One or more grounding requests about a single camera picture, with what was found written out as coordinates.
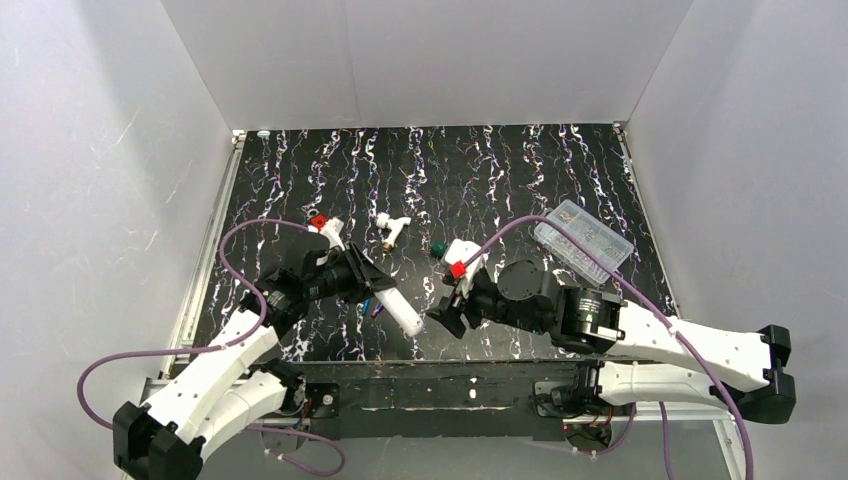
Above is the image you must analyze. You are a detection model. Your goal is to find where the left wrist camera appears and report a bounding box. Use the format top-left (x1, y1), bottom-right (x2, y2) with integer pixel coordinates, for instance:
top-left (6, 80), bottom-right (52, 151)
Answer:
top-left (308, 214), bottom-right (345, 250)

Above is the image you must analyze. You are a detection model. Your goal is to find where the white remote control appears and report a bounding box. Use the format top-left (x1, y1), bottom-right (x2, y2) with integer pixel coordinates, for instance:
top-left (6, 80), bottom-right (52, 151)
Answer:
top-left (375, 287), bottom-right (424, 337)

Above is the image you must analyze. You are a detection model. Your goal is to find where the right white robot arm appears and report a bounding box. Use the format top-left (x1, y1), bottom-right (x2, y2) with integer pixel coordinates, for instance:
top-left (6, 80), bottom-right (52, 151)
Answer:
top-left (427, 260), bottom-right (797, 424)

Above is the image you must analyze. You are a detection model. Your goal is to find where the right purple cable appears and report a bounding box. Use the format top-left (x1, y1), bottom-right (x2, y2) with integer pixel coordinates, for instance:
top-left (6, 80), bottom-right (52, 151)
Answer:
top-left (463, 215), bottom-right (757, 480)

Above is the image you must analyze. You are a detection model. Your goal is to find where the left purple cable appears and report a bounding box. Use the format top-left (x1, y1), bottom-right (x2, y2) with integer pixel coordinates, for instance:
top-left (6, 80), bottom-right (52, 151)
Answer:
top-left (76, 218), bottom-right (347, 478)

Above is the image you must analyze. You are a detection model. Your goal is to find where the green handle screwdriver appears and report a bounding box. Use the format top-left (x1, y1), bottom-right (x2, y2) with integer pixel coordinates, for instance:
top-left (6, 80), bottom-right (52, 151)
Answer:
top-left (429, 241), bottom-right (448, 259)

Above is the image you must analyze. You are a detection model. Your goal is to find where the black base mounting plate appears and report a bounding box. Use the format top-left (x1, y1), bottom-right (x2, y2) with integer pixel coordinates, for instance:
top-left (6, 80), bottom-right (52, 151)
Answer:
top-left (294, 360), bottom-right (583, 440)

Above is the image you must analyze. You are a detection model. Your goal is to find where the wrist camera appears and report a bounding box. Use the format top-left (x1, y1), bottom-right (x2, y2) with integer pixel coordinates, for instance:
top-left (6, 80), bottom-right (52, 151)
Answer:
top-left (308, 214), bottom-right (345, 250)
top-left (442, 239), bottom-right (486, 297)

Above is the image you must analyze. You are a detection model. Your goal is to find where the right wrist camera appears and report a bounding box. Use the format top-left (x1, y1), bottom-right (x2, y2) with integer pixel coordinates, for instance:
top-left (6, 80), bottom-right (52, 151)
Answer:
top-left (442, 239), bottom-right (486, 297)

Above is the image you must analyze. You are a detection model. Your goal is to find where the clear plastic screw box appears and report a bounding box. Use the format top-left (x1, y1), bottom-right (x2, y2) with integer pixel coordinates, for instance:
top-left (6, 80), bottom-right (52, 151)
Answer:
top-left (533, 200), bottom-right (635, 287)

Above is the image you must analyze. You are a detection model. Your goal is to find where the white plastic faucet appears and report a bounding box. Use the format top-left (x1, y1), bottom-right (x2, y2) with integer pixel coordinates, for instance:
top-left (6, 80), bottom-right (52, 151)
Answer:
top-left (375, 212), bottom-right (412, 252)

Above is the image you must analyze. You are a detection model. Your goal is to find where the purple cable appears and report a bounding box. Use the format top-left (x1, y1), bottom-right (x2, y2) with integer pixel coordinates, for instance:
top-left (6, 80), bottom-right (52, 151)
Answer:
top-left (76, 218), bottom-right (347, 478)
top-left (463, 215), bottom-right (757, 480)

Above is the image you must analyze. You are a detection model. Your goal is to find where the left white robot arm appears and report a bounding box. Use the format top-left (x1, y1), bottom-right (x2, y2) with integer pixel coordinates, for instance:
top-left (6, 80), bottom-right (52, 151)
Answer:
top-left (112, 231), bottom-right (423, 479)

